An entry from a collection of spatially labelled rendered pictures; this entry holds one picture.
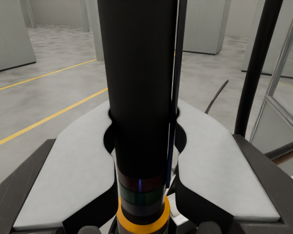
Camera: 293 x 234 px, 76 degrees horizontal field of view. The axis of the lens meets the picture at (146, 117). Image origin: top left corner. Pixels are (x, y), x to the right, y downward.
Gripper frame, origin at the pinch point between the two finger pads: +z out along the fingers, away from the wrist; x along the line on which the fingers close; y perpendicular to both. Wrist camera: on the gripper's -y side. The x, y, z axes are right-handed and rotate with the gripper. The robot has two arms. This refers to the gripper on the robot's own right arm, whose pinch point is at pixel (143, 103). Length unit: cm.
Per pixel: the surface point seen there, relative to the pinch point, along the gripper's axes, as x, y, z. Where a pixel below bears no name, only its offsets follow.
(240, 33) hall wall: 546, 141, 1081
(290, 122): 85, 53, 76
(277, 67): 91, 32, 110
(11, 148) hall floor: -166, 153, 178
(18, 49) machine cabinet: -345, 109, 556
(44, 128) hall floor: -144, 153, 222
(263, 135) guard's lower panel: 89, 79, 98
